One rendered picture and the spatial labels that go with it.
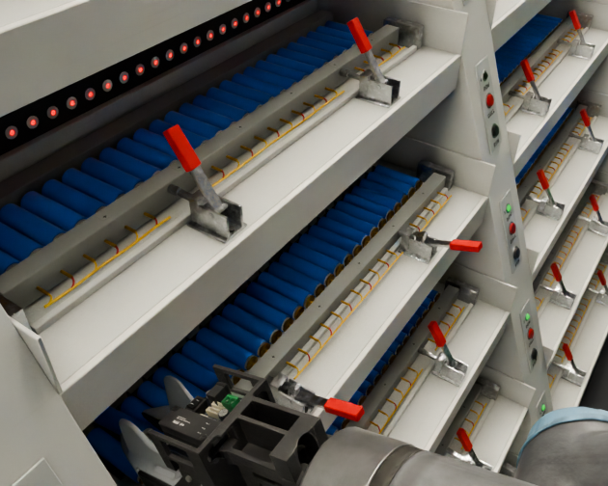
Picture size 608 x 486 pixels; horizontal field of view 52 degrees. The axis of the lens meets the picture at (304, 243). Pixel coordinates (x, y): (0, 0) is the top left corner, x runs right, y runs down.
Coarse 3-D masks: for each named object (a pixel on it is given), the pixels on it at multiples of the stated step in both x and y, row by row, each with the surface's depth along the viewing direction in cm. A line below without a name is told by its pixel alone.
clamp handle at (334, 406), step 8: (296, 392) 57; (304, 392) 57; (304, 400) 57; (312, 400) 56; (320, 400) 56; (328, 400) 55; (336, 400) 55; (328, 408) 55; (336, 408) 54; (344, 408) 54; (352, 408) 54; (360, 408) 53; (344, 416) 54; (352, 416) 53; (360, 416) 53
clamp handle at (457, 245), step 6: (426, 234) 74; (426, 240) 74; (432, 240) 74; (438, 240) 74; (444, 240) 73; (456, 240) 72; (462, 240) 72; (468, 240) 71; (438, 246) 73; (444, 246) 73; (450, 246) 72; (456, 246) 71; (462, 246) 71; (468, 246) 70; (474, 246) 70; (480, 246) 70
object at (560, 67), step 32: (576, 0) 130; (544, 32) 124; (576, 32) 129; (512, 64) 113; (544, 64) 117; (576, 64) 117; (512, 96) 107; (544, 96) 102; (512, 128) 99; (544, 128) 102; (512, 160) 91
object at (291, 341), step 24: (432, 192) 82; (408, 216) 78; (432, 216) 80; (384, 240) 74; (360, 264) 71; (336, 288) 68; (312, 312) 65; (288, 336) 63; (312, 336) 65; (264, 360) 60; (288, 360) 62; (240, 384) 58
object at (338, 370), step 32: (384, 160) 92; (416, 160) 88; (448, 160) 85; (480, 160) 83; (448, 192) 86; (480, 192) 85; (448, 224) 80; (480, 224) 87; (448, 256) 78; (384, 288) 71; (416, 288) 71; (352, 320) 67; (384, 320) 68; (320, 352) 64; (352, 352) 64; (384, 352) 70; (320, 384) 61; (352, 384) 64; (320, 416) 59; (128, 480) 53
